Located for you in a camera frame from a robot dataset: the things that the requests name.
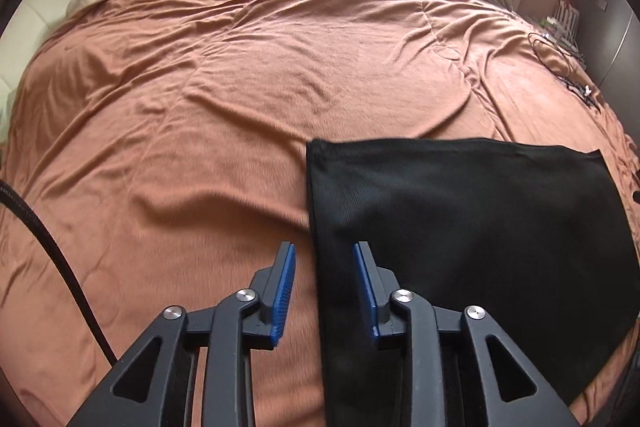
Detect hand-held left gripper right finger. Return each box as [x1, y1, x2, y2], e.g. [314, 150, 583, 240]
[352, 243, 576, 427]

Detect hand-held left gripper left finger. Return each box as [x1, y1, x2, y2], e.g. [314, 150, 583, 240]
[65, 242, 297, 427]

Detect black garment with tan trim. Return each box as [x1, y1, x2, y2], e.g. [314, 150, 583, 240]
[306, 137, 640, 427]

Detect orange-brown blanket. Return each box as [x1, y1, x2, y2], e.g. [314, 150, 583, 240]
[0, 0, 640, 427]

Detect striped paper bag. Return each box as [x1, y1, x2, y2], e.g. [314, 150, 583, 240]
[552, 0, 581, 40]

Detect black braided cable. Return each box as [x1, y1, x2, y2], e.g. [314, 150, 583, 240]
[0, 179, 118, 365]

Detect thin black cable bundle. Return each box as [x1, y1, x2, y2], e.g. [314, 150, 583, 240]
[527, 32, 606, 112]

